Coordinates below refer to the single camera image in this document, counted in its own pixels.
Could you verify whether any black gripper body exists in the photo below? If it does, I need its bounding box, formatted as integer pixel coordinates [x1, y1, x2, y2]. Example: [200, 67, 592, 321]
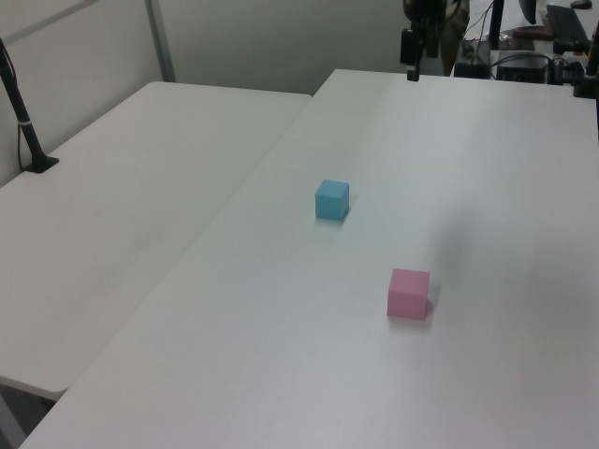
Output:
[403, 0, 451, 30]

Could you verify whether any black table clamp mount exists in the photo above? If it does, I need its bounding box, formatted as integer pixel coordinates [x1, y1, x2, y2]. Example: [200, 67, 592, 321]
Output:
[571, 32, 599, 100]

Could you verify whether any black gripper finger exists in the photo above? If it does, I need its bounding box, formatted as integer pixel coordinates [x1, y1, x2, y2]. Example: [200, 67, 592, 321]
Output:
[425, 23, 440, 59]
[400, 28, 420, 83]

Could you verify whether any black electronics box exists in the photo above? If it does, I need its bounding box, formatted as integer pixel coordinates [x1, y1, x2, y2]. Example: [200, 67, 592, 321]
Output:
[494, 54, 549, 84]

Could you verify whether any black camera stand pole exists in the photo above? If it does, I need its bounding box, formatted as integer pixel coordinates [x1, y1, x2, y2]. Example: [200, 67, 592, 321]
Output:
[0, 37, 61, 175]

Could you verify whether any black monitor stand pole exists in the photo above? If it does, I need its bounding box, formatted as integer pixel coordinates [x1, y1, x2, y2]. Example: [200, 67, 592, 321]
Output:
[488, 0, 505, 51]

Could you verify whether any black curved chair part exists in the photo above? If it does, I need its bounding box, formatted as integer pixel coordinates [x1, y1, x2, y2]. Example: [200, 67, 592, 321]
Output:
[518, 0, 540, 25]

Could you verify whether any pink cube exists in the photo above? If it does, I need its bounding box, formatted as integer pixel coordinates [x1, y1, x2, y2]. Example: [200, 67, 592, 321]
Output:
[386, 268, 431, 321]

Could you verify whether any blue cube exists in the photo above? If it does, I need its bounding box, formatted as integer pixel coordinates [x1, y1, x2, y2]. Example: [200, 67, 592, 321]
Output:
[314, 179, 351, 221]

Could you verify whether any small black desk box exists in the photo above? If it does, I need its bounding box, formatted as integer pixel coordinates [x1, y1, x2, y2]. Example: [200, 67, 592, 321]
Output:
[453, 59, 488, 79]

